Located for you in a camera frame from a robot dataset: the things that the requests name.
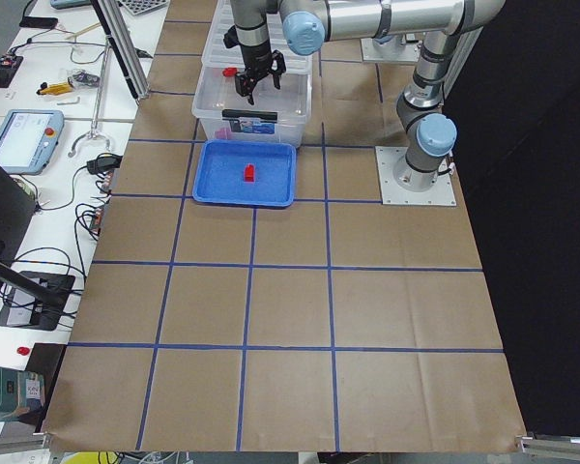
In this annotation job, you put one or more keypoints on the red block from tray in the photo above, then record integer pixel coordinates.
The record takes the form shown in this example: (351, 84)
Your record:
(249, 173)

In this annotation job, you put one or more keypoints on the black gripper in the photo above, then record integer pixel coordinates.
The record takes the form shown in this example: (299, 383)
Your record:
(256, 56)

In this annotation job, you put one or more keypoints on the red block near latch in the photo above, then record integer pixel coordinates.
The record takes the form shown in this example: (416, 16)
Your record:
(229, 72)

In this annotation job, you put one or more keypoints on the blue plastic tray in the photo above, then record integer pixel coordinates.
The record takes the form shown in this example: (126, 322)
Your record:
(219, 177)

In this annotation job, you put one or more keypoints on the teach pendant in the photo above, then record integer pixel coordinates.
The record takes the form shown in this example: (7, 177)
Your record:
(28, 138)

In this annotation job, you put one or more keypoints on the metal grabber tool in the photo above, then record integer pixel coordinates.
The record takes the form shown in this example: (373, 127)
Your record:
(94, 134)

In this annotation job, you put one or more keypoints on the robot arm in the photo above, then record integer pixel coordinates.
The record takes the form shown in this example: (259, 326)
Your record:
(307, 25)

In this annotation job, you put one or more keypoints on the clear plastic storage box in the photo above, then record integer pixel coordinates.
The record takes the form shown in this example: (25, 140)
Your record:
(277, 115)

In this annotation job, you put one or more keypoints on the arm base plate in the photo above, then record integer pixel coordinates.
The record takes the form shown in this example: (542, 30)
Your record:
(401, 185)
(396, 51)

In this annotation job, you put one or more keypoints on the clear plastic box lid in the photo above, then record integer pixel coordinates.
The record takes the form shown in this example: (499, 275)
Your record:
(256, 22)

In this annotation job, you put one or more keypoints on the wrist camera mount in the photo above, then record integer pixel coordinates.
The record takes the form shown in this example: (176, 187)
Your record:
(230, 38)

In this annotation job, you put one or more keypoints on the aluminium frame post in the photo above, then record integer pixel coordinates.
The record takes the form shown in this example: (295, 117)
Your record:
(116, 31)

